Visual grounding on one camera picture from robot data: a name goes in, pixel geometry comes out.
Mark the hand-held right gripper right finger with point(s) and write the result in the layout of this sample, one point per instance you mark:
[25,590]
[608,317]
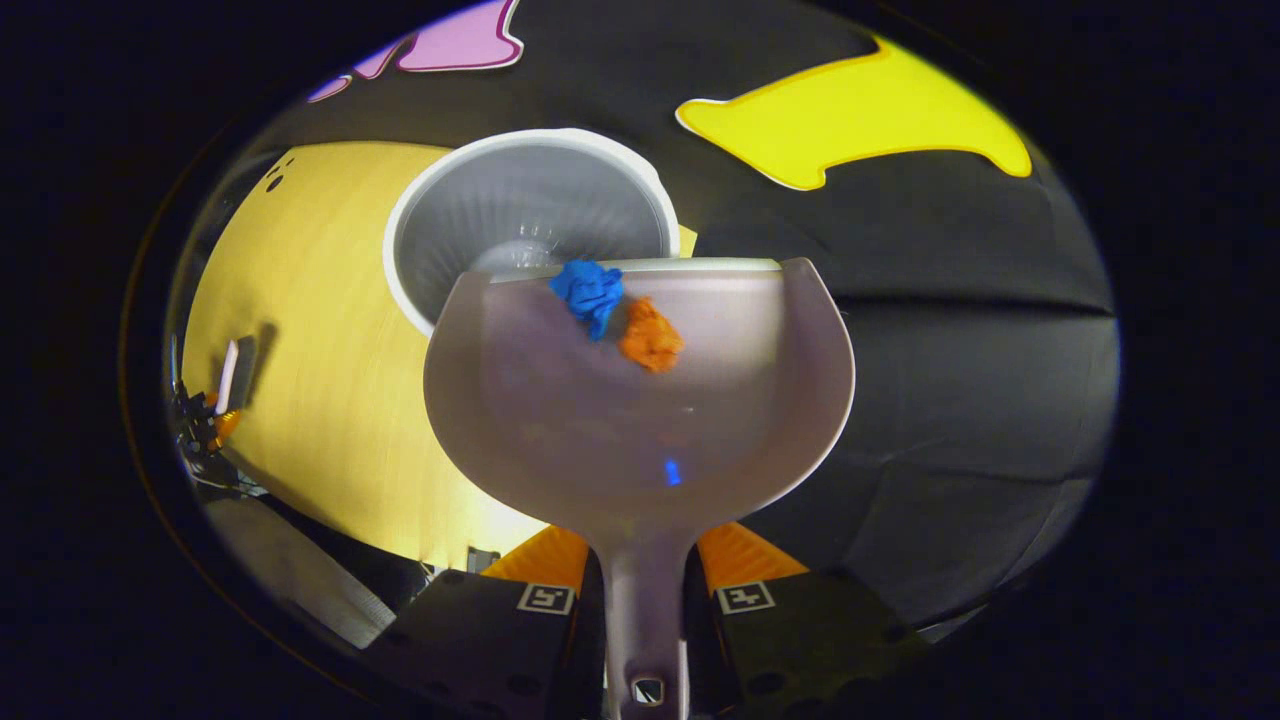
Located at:
[800,640]

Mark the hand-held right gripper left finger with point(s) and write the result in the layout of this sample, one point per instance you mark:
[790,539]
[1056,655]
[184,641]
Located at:
[480,640]

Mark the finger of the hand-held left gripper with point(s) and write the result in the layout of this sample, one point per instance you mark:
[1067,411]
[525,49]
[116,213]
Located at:
[226,428]

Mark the pale pink dustpan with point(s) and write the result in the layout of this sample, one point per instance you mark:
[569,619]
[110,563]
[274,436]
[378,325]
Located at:
[600,430]

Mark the orange paper scrap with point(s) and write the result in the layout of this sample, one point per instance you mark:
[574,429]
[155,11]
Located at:
[650,340]

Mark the white ribbed garbage bin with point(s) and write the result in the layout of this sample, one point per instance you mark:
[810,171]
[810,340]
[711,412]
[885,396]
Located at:
[520,200]

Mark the yellow wooden desktop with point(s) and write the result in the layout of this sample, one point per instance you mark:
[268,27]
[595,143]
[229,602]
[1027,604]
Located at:
[330,400]

